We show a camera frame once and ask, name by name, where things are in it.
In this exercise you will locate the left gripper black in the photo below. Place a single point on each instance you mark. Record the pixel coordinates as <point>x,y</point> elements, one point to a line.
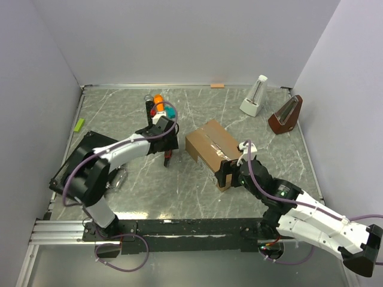
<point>172,143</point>

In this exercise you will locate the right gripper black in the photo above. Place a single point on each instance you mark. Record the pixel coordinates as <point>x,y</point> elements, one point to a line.
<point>227,167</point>

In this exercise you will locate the red black utility knife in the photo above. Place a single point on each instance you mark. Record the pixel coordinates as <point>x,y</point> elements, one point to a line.
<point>167,157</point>

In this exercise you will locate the brown cardboard express box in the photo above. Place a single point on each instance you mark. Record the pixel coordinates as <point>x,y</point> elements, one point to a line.
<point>208,146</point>

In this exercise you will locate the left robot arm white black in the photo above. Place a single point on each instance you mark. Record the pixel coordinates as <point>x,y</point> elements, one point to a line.
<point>86,179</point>

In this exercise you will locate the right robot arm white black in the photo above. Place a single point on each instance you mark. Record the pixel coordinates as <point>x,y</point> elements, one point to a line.
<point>292,212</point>

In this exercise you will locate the teal plastic block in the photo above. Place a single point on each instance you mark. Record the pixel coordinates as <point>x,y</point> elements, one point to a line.
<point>170,112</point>

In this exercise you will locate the black microphone silver head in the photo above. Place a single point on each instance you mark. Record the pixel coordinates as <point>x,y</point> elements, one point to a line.
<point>149,103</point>

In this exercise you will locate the brown wooden metronome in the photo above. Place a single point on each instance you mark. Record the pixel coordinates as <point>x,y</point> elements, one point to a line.
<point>285,119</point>

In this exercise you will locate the orange tape piece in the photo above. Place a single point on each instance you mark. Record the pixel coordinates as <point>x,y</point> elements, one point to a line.
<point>217,86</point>

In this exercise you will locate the black speaker case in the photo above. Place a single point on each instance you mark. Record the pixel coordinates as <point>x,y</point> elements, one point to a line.
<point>89,141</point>

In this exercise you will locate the white metronome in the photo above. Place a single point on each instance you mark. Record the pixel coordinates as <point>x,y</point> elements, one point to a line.
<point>255,99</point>

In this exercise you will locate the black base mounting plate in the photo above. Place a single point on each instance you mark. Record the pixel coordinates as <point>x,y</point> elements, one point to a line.
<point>173,235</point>

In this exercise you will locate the green plastic block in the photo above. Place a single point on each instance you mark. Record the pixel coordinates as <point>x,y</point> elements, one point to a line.
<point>79,125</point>

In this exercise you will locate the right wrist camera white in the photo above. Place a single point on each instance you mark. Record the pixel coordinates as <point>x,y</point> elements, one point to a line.
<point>248,152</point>

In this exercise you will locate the aluminium rail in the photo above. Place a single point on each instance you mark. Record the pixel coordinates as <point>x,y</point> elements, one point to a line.
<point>57,233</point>

